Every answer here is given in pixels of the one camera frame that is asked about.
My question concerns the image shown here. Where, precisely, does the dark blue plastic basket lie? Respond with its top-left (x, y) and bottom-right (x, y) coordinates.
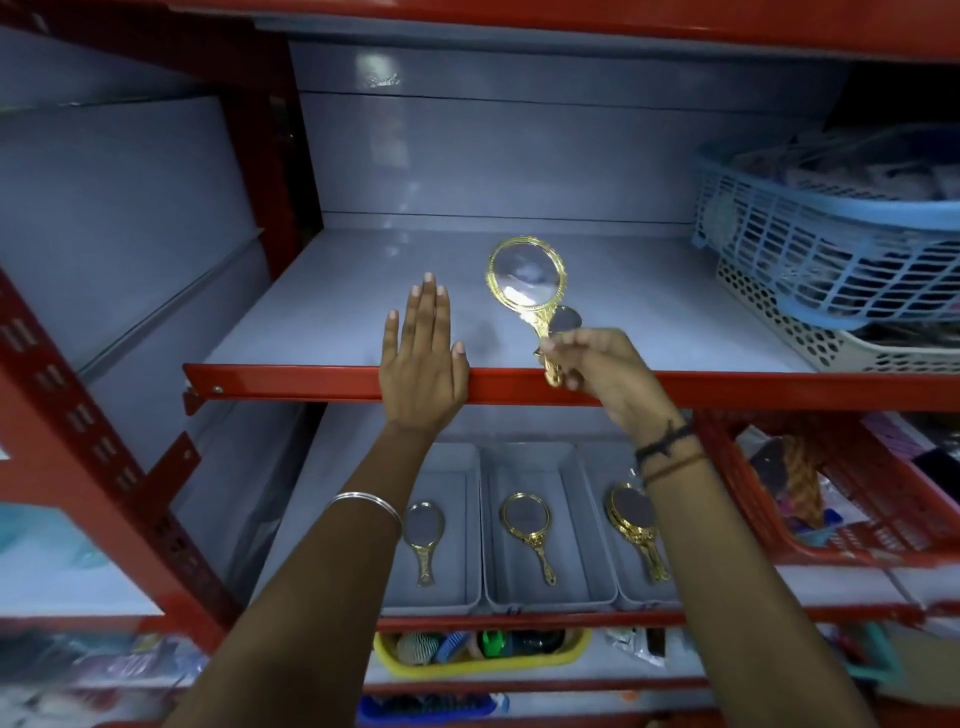
top-left (356, 691), bottom-right (511, 726)

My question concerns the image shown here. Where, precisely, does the clear plastic packet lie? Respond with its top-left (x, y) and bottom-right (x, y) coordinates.
top-left (604, 626), bottom-right (669, 669)

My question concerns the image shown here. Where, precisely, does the gold hand mirror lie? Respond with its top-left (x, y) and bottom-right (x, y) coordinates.
top-left (485, 236), bottom-right (583, 389)
top-left (604, 483), bottom-right (671, 584)
top-left (500, 492), bottom-right (558, 588)
top-left (402, 501), bottom-right (446, 588)

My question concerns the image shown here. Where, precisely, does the yellow plastic basket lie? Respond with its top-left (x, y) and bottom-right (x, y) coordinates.
top-left (372, 628), bottom-right (594, 681)

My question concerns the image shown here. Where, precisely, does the grey plastic tray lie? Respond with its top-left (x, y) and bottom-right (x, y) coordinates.
top-left (480, 442), bottom-right (620, 615)
top-left (577, 441), bottom-right (684, 610)
top-left (382, 442), bottom-right (483, 618)

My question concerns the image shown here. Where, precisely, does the red metal shelf rack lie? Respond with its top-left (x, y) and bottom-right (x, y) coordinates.
top-left (0, 0), bottom-right (960, 728)

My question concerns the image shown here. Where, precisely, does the person's left hand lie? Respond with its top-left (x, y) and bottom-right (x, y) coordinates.
top-left (378, 273), bottom-right (471, 441)

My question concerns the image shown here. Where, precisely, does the person's right forearm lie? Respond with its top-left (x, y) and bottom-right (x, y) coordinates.
top-left (633, 420), bottom-right (880, 728)

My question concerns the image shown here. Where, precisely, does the brown thread bracelet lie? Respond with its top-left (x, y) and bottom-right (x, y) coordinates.
top-left (641, 452), bottom-right (710, 487)

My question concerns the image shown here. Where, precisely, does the person's left forearm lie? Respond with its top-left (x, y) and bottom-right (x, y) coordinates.
top-left (163, 423), bottom-right (455, 728)

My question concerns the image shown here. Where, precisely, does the teal plastic item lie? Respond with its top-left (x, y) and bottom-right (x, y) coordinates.
top-left (838, 622), bottom-right (905, 685)

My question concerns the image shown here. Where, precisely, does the brown braided hair piece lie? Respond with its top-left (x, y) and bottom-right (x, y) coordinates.
top-left (780, 435), bottom-right (828, 530)

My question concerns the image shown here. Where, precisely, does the white plastic basket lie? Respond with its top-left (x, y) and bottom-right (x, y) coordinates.
top-left (716, 258), bottom-right (960, 375)

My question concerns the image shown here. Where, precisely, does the silver bangle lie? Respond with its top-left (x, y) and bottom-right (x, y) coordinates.
top-left (327, 491), bottom-right (405, 535)

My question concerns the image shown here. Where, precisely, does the black thread bracelet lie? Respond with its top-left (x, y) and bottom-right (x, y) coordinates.
top-left (634, 421), bottom-right (697, 466)

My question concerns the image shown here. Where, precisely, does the person's right hand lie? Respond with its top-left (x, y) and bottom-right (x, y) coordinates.
top-left (540, 327), bottom-right (678, 448)

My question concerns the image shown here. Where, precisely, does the red plastic basket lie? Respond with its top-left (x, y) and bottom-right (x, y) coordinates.
top-left (693, 411), bottom-right (960, 569)

